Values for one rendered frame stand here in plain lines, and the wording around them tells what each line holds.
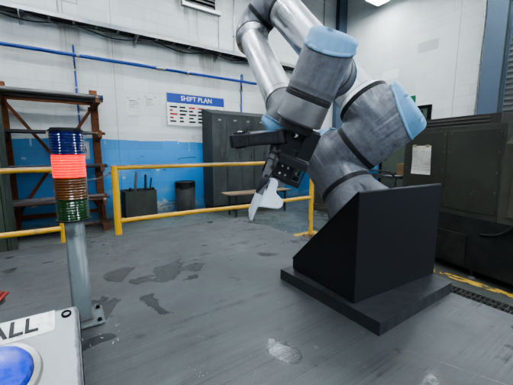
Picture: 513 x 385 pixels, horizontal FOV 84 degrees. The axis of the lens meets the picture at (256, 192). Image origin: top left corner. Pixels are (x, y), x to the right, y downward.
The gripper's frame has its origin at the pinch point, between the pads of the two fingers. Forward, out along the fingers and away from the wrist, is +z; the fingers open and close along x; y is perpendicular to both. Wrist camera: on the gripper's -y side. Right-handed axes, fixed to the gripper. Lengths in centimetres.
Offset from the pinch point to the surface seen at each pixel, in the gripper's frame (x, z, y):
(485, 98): 503, -116, 300
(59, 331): -47.4, -10.1, -7.5
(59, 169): -10.4, 3.9, -37.5
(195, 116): 495, 99, -170
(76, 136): -6.7, -2.5, -37.6
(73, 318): -46.5, -10.2, -7.3
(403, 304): -2.3, 7.8, 39.9
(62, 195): -11.4, 8.3, -35.5
